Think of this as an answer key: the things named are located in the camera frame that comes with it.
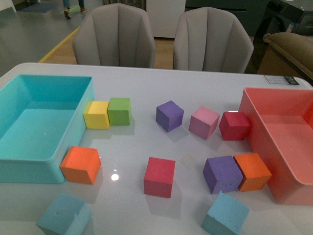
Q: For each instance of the light blue block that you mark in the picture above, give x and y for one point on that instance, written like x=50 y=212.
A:
x=66 y=215
x=225 y=217

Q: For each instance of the rear purple foam block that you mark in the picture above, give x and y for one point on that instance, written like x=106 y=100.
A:
x=169 y=115

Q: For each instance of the purple foam block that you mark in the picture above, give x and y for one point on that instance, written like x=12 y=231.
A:
x=169 y=115
x=222 y=174

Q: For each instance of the green foam block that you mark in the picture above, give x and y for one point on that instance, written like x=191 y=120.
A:
x=119 y=111

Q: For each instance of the pink foam block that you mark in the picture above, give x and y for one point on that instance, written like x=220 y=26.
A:
x=203 y=122

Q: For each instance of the yellow foam block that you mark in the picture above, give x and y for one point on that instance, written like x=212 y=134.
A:
x=96 y=115

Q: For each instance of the front red foam block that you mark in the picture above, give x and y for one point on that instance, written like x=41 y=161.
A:
x=159 y=177

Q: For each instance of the rear dark red block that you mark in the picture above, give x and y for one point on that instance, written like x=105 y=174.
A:
x=234 y=126

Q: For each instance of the front purple foam block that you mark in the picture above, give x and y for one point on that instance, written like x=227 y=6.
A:
x=222 y=174

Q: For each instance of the left orange foam block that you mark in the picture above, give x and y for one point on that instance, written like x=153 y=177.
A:
x=81 y=165

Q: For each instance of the orange foam block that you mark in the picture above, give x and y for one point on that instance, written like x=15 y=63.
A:
x=81 y=165
x=255 y=172

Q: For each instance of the left grey upholstered chair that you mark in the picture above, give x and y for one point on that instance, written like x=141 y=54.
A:
x=115 y=35

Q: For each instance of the grey upholstered chair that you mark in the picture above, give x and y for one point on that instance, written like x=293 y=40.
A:
x=115 y=35
x=210 y=39

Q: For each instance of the right grey upholstered chair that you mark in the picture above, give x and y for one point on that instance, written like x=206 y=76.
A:
x=210 y=39

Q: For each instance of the white drawer cabinet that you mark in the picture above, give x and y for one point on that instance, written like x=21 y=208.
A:
x=164 y=16

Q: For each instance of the turquoise plastic bin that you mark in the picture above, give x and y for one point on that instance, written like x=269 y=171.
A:
x=41 y=118

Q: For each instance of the right orange foam block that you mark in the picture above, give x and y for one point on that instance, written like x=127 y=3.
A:
x=255 y=172

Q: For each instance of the salmon pink plastic bin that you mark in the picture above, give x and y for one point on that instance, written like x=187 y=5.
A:
x=282 y=135

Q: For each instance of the brown sofa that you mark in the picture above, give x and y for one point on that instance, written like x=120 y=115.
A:
x=288 y=54

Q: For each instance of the dark cabinet appliance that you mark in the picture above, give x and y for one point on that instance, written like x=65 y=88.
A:
x=293 y=16

